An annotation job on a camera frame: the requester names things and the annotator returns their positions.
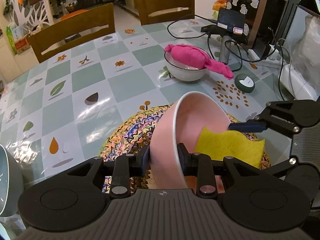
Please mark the white power strip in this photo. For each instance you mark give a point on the white power strip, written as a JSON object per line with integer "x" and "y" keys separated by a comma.
{"x": 263, "y": 52}

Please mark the patterned tablecloth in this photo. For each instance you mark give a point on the patterned tablecloth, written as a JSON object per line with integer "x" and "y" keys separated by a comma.
{"x": 60, "y": 113}

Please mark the left wooden chair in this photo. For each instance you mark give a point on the left wooden chair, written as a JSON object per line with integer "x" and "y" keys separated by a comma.
{"x": 101, "y": 17}

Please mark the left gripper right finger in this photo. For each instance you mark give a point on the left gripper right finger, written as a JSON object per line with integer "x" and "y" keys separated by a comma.
{"x": 198, "y": 168}

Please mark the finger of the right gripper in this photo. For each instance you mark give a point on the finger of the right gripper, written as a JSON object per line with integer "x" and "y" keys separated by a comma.
{"x": 288, "y": 118}
{"x": 304, "y": 176}

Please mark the wooden chair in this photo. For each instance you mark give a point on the wooden chair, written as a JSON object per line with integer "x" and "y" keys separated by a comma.
{"x": 159, "y": 11}
{"x": 101, "y": 17}

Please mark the right wooden chair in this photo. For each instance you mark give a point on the right wooden chair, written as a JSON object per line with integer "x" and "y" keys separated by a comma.
{"x": 159, "y": 11}

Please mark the pink cloth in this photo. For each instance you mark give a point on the pink cloth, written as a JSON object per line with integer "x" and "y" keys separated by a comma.
{"x": 197, "y": 58}

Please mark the white bowl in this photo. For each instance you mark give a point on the white bowl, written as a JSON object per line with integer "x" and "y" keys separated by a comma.
{"x": 181, "y": 71}

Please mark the light blue bowl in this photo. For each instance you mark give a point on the light blue bowl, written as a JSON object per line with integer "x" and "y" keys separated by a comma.
{"x": 11, "y": 183}

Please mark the phone on stand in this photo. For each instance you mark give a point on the phone on stand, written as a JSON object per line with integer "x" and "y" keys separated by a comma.
{"x": 230, "y": 26}

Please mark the brown cabinet with stickers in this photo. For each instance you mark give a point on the brown cabinet with stickers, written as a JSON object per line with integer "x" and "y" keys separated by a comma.
{"x": 266, "y": 21}

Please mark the yellow sponge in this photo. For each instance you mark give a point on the yellow sponge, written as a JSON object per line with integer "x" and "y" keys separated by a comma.
{"x": 245, "y": 147}

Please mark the pink ceramic bowl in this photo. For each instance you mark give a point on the pink ceramic bowl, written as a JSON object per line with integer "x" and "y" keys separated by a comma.
{"x": 182, "y": 122}

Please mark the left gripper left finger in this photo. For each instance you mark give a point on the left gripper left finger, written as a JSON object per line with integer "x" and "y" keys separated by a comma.
{"x": 125, "y": 167}

